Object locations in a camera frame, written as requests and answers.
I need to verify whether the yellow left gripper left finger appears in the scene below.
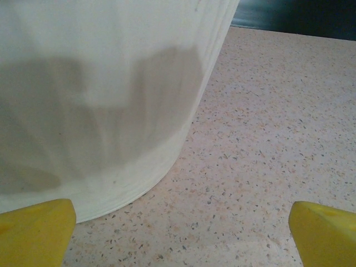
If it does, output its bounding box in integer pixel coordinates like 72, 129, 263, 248
0, 198, 77, 267

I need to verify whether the white ribbed waste bin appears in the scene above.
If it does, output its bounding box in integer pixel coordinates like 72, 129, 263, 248
0, 0, 239, 224

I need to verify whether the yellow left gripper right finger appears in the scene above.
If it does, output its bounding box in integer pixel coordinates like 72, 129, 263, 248
288, 201, 356, 267

